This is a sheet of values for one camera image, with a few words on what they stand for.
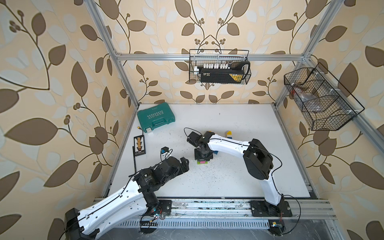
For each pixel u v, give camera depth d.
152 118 1.06
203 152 0.75
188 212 0.74
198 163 0.89
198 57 0.91
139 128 1.05
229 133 1.02
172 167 0.56
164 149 0.69
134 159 0.91
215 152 0.65
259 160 0.51
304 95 0.73
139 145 0.96
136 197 0.49
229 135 1.00
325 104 0.72
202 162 0.89
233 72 0.85
